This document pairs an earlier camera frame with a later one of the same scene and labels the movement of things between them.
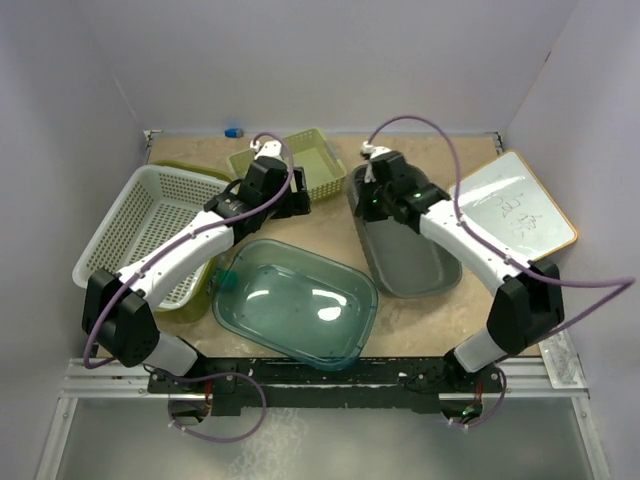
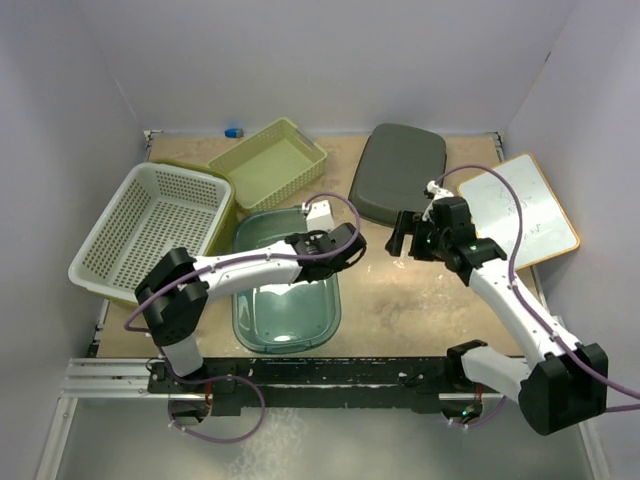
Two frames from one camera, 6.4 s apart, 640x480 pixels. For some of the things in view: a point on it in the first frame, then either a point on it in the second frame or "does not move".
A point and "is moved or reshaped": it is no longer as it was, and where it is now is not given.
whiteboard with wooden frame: (505, 205) does not move
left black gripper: (296, 203) → (316, 234)
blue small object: (234, 132) does not move
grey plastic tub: (407, 262) → (394, 170)
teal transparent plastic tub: (296, 302) is moved or reshaped
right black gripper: (365, 209) → (406, 225)
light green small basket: (310, 150) is moved or reshaped
